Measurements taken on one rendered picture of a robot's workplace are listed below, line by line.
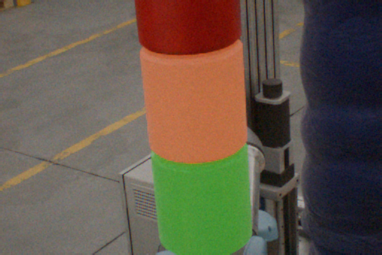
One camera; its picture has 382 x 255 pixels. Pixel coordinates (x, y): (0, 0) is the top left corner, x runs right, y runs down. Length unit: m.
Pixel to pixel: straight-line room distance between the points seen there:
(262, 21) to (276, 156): 0.40
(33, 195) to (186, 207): 4.91
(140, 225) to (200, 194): 2.27
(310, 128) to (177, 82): 1.03
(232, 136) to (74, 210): 4.66
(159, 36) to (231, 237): 0.11
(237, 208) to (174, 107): 0.07
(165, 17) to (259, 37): 1.97
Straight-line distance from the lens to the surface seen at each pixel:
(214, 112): 0.38
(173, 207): 0.40
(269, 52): 2.39
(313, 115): 1.38
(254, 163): 1.80
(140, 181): 2.57
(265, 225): 2.20
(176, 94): 0.37
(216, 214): 0.40
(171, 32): 0.36
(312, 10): 1.33
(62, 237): 4.78
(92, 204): 5.07
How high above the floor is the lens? 2.39
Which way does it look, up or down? 23 degrees down
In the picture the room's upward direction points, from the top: 5 degrees counter-clockwise
